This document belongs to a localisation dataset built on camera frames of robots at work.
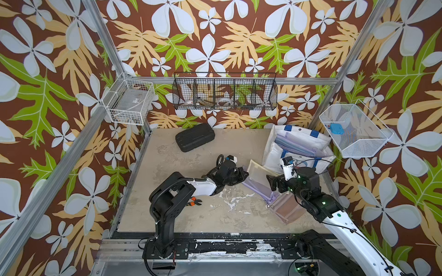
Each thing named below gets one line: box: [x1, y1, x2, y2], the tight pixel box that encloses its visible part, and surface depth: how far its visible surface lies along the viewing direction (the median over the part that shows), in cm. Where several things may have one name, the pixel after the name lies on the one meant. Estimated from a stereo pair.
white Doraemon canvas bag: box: [261, 124, 337, 175], surface depth 90 cm
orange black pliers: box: [186, 196, 203, 207], surface depth 89 cm
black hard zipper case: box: [174, 123, 216, 152], surface depth 111 cm
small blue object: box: [329, 123, 345, 136], surface depth 87 cm
